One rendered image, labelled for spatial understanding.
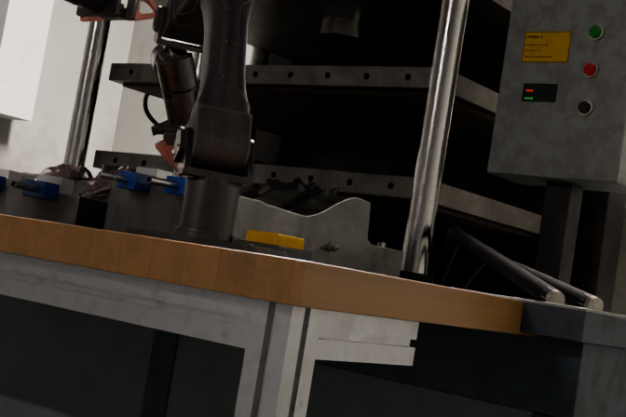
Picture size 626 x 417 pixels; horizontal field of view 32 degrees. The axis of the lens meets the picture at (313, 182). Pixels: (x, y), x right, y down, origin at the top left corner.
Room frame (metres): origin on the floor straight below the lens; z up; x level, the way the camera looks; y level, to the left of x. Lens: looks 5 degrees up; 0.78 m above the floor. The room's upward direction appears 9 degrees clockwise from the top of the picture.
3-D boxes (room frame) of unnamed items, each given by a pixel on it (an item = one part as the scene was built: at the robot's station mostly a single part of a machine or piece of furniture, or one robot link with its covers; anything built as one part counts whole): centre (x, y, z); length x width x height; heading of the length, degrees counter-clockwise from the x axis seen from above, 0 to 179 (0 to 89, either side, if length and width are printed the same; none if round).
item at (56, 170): (2.09, 0.40, 0.90); 0.26 x 0.18 x 0.08; 159
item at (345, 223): (1.94, 0.07, 0.87); 0.50 x 0.26 x 0.14; 141
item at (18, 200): (2.10, 0.40, 0.85); 0.50 x 0.26 x 0.11; 159
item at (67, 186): (1.83, 0.45, 0.85); 0.13 x 0.05 x 0.05; 159
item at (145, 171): (1.77, 0.29, 0.89); 0.13 x 0.05 x 0.05; 141
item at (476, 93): (3.04, -0.04, 1.26); 1.10 x 0.74 x 0.05; 51
